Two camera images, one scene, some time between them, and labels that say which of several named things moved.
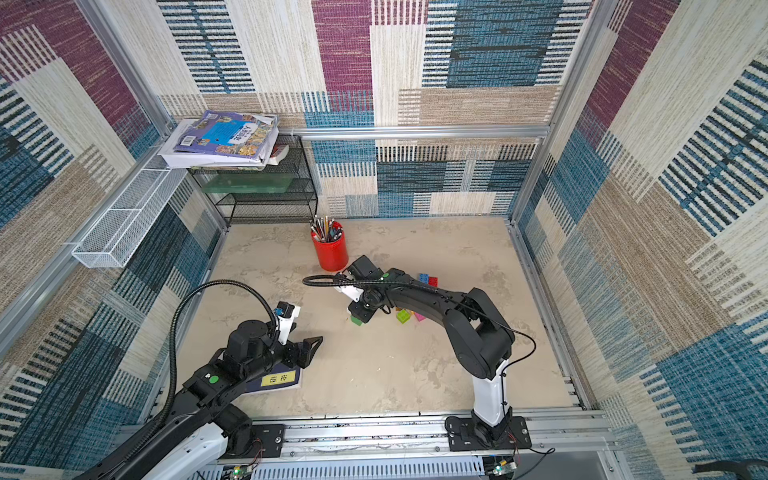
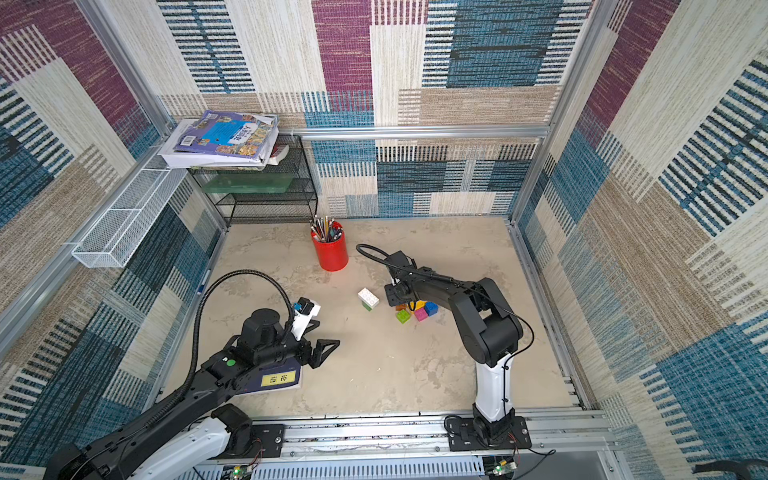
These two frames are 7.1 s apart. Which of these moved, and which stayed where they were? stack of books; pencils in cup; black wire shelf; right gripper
Moved: right gripper
Stayed: pencils in cup; black wire shelf; stack of books
